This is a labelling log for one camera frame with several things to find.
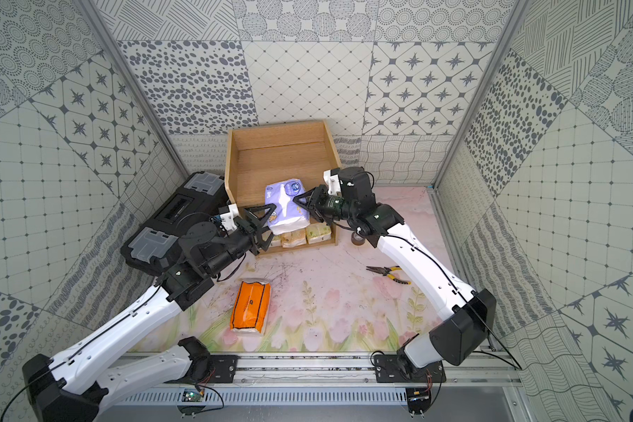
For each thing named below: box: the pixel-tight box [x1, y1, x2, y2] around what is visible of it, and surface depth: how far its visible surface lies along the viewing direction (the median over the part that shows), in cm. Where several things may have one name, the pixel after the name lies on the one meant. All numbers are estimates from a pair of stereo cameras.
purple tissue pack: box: [265, 178, 311, 236], surface depth 67 cm
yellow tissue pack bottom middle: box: [280, 227, 307, 248], surface depth 97 cm
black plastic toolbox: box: [120, 171, 231, 277], surface depth 88 cm
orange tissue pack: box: [230, 281, 272, 335], surface depth 81 cm
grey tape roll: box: [350, 231, 366, 247], surface depth 103 cm
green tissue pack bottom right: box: [305, 223, 332, 245], surface depth 100 cm
